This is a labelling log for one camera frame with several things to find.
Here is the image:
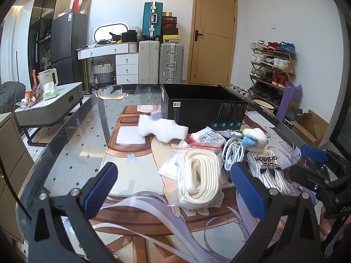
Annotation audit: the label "black cardboard box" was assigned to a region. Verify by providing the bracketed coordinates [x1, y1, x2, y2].
[160, 84, 249, 132]

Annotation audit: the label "green wet wipes pack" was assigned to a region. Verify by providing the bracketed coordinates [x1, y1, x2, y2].
[42, 86, 59, 100]

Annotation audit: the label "white blue plush toy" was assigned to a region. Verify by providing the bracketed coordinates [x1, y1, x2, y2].
[242, 128, 269, 152]

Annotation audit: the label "oval mirror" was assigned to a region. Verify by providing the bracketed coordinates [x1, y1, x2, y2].
[93, 20, 129, 44]

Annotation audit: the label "wicker basket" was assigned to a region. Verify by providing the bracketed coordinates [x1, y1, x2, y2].
[93, 62, 116, 84]

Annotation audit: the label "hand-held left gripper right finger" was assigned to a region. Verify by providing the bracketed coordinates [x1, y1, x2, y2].
[230, 162, 322, 263]

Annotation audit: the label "flat cardboard piece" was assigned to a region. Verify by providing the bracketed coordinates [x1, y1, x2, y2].
[79, 0, 92, 17]

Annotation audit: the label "white suitcase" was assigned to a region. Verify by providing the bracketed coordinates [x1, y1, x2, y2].
[138, 41, 160, 84]

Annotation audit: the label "purple bag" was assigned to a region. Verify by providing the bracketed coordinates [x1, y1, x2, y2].
[276, 82, 302, 122]

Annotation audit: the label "black fridge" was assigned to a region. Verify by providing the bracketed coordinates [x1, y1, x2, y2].
[52, 11, 88, 88]

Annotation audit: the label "white green packet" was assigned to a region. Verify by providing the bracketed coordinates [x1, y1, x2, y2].
[218, 130, 244, 139]

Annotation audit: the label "person's right hand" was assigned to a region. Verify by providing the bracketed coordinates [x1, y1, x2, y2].
[319, 211, 346, 248]

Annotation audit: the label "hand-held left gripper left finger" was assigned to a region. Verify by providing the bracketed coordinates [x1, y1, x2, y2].
[27, 162, 119, 263]

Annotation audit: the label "bagged white rope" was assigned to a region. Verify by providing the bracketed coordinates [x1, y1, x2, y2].
[158, 145, 223, 217]

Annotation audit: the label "dark cloth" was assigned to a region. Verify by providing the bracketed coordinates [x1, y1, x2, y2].
[0, 82, 26, 114]

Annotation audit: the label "white cable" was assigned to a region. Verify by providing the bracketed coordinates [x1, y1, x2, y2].
[222, 136, 249, 172]

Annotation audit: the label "dark green box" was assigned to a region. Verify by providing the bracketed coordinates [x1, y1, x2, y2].
[282, 109, 303, 128]

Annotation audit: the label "white tissue packet red print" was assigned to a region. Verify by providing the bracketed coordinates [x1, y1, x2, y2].
[186, 126, 227, 150]

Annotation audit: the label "pile of loose sneakers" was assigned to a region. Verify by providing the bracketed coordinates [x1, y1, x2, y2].
[227, 84, 253, 99]

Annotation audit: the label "teal suitcase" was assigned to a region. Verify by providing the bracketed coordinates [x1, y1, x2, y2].
[142, 2, 164, 40]

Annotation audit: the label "cream bucket dark rim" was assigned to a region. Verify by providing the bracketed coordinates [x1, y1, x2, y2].
[252, 99, 275, 114]

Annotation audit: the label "wooden door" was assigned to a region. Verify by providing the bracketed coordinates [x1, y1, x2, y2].
[189, 0, 238, 86]

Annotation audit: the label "black red shoe box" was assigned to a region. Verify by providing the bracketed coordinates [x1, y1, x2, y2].
[162, 22, 179, 36]

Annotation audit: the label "printed table mat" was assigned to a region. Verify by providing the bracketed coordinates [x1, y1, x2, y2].
[90, 103, 310, 263]

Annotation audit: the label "white foam piece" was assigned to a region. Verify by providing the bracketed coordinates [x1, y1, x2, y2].
[137, 114, 190, 143]

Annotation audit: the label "open cardboard box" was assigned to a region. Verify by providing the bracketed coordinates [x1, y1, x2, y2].
[291, 110, 330, 147]

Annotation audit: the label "white dressing table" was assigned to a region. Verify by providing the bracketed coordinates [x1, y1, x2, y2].
[76, 42, 139, 85]

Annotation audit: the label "wooden shoe rack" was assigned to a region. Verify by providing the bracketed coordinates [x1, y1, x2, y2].
[248, 41, 298, 107]

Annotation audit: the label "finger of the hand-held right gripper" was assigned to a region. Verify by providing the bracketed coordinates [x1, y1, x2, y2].
[300, 144, 351, 174]
[288, 164, 333, 191]

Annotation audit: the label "dark glass cabinet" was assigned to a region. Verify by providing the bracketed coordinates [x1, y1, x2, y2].
[27, 0, 74, 72]

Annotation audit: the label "white kettle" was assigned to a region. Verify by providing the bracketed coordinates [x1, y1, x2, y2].
[37, 68, 59, 90]

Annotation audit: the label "red orange snack wrapper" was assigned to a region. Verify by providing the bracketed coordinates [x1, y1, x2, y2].
[26, 70, 41, 105]

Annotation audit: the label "white curtain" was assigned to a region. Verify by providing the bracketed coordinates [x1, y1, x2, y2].
[0, 8, 30, 83]

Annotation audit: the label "striped white socks pack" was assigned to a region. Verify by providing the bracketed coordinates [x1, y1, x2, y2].
[247, 150, 295, 195]

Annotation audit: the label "silver suitcase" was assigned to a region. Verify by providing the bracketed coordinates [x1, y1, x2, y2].
[159, 42, 185, 84]

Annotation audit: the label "grey side table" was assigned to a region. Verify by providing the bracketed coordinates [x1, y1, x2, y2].
[14, 82, 84, 147]

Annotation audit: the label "rows of sneakers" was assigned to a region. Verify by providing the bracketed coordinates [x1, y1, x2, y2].
[249, 41, 296, 102]

